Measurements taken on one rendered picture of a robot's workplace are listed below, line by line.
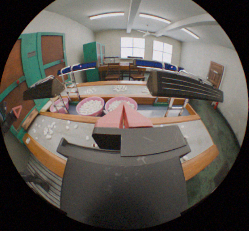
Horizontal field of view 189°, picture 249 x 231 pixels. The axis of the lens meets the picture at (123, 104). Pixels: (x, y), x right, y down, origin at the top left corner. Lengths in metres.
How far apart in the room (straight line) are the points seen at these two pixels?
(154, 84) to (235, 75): 4.35
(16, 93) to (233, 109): 5.39
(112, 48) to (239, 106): 7.22
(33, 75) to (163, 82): 1.21
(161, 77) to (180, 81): 0.07
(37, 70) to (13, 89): 0.41
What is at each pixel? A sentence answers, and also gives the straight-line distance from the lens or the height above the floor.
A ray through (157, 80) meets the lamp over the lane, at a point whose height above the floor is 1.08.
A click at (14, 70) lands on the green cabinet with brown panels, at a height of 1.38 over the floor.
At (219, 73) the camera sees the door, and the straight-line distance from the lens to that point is 4.59.
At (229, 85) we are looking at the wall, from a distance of 4.42.
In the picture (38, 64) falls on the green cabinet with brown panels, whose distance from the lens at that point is 1.23.
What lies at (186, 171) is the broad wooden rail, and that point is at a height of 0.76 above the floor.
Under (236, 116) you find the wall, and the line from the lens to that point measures 4.34.
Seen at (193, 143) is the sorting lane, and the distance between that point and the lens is 0.64.
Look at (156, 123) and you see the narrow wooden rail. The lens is 0.54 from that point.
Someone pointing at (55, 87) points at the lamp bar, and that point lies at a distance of 0.35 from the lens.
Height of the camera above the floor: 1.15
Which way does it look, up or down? 37 degrees down
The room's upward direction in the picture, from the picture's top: straight up
